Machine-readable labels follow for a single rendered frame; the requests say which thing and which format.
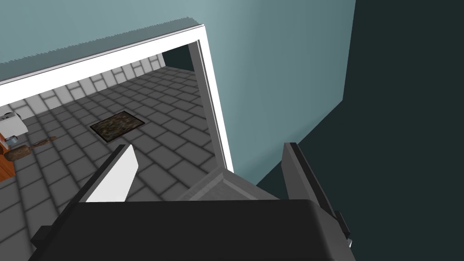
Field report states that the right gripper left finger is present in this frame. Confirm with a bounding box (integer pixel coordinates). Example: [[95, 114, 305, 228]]
[[72, 144, 139, 203]]

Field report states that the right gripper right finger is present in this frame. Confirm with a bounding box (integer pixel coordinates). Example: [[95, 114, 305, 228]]
[[281, 142, 338, 218]]

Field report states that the brown wooden cabinet with appliances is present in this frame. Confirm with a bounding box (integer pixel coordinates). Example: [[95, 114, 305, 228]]
[[0, 112, 58, 183]]

